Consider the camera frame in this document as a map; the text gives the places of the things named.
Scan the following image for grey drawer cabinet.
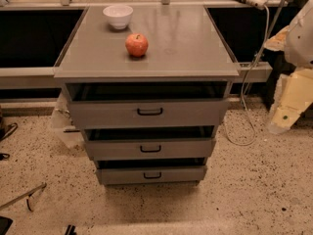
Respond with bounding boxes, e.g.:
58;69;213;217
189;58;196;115
53;4;241;186

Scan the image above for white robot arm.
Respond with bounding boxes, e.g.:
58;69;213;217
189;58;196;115
265;0;313;134

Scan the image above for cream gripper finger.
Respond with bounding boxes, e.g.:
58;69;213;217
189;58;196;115
264;25;289;52
268;68;313;134

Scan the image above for metal rod on floor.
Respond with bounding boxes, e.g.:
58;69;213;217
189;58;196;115
0;183;47;211

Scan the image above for grey drawer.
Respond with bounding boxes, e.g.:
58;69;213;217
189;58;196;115
95;158;207;185
66;81;228;129
86;125;215;160

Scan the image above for grey top drawer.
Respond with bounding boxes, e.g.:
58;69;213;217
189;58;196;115
66;81;228;129

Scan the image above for red apple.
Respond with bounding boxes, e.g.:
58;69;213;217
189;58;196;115
125;33;149;57

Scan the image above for grey bottom drawer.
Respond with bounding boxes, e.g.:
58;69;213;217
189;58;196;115
95;158;207;185

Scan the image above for grey middle drawer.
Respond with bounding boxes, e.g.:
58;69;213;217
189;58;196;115
86;125;215;160

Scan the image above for grey metal rail frame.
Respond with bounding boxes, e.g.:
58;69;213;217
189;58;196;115
0;62;273;89

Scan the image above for white ceramic bowl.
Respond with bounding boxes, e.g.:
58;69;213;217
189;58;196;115
103;5;133;29

